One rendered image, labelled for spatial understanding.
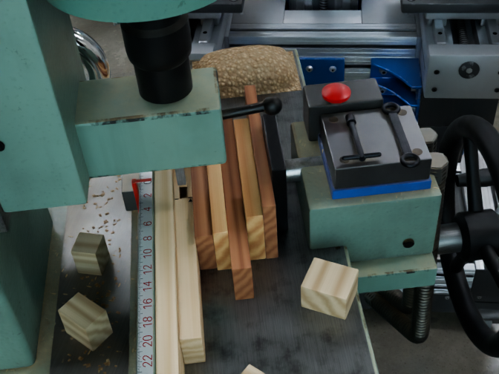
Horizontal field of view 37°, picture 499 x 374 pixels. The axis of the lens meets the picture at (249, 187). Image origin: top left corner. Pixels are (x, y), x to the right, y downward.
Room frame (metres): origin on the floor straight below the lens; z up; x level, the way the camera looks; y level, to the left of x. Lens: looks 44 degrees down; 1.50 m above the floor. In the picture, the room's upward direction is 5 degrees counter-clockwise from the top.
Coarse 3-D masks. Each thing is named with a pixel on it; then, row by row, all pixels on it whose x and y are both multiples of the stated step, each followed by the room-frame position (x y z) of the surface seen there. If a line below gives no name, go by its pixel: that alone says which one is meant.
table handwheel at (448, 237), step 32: (448, 128) 0.71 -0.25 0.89; (480, 128) 0.63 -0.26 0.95; (448, 192) 0.70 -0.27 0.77; (480, 192) 0.62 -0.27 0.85; (448, 224) 0.60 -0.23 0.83; (480, 224) 0.58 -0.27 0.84; (448, 256) 0.65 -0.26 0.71; (480, 256) 0.56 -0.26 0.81; (448, 288) 0.61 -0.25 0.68; (480, 320) 0.55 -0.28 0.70
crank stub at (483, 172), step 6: (486, 168) 0.71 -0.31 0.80; (456, 174) 0.71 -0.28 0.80; (462, 174) 0.71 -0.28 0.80; (480, 174) 0.70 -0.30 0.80; (486, 174) 0.70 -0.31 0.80; (456, 180) 0.71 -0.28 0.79; (462, 180) 0.70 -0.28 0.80; (480, 180) 0.70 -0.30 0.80; (486, 180) 0.70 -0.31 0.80; (462, 186) 0.70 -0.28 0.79; (486, 186) 0.70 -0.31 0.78
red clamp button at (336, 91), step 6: (330, 84) 0.63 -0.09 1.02; (336, 84) 0.63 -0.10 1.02; (342, 84) 0.63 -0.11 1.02; (324, 90) 0.62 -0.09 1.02; (330, 90) 0.62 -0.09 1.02; (336, 90) 0.62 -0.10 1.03; (342, 90) 0.62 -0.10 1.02; (348, 90) 0.62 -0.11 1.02; (324, 96) 0.61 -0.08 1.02; (330, 96) 0.61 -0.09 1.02; (336, 96) 0.61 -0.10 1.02; (342, 96) 0.61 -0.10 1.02; (348, 96) 0.61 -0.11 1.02; (336, 102) 0.61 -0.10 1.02
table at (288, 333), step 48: (240, 96) 0.79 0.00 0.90; (288, 96) 0.78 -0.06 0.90; (288, 144) 0.68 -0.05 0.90; (288, 192) 0.60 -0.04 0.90; (288, 240) 0.53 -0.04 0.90; (288, 288) 0.47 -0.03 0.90; (384, 288) 0.50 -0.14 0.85; (240, 336) 0.41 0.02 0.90; (288, 336) 0.41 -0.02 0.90; (336, 336) 0.41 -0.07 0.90
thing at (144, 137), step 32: (96, 96) 0.58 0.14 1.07; (128, 96) 0.58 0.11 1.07; (192, 96) 0.57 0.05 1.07; (96, 128) 0.54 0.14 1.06; (128, 128) 0.54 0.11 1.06; (160, 128) 0.55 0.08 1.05; (192, 128) 0.55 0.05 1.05; (96, 160) 0.54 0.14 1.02; (128, 160) 0.54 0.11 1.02; (160, 160) 0.55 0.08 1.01; (192, 160) 0.55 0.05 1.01; (224, 160) 0.55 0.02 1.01
